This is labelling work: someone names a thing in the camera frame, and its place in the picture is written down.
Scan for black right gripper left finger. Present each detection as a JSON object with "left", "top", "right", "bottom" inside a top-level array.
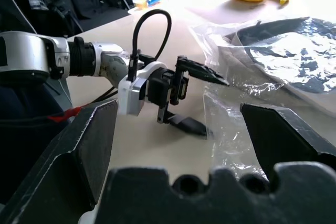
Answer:
[{"left": 0, "top": 99, "right": 119, "bottom": 224}]

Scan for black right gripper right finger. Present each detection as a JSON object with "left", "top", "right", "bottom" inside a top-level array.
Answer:
[{"left": 240, "top": 102, "right": 336, "bottom": 182}]

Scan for clear plastic bag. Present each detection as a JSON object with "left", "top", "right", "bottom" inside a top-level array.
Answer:
[{"left": 188, "top": 16, "right": 336, "bottom": 183}]

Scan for red strap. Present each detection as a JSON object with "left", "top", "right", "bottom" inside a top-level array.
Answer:
[{"left": 48, "top": 105, "right": 88, "bottom": 124}]

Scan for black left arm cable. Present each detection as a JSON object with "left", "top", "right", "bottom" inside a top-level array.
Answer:
[{"left": 128, "top": 9, "right": 173, "bottom": 83}]

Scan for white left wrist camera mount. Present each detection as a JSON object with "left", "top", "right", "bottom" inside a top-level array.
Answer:
[{"left": 117, "top": 61, "right": 168, "bottom": 116}]

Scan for dark cap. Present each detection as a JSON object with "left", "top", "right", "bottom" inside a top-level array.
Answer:
[{"left": 222, "top": 17, "right": 336, "bottom": 116}]

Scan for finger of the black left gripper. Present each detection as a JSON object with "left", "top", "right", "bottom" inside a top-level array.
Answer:
[
  {"left": 175, "top": 55, "right": 230, "bottom": 87},
  {"left": 156, "top": 104, "right": 208, "bottom": 137}
]

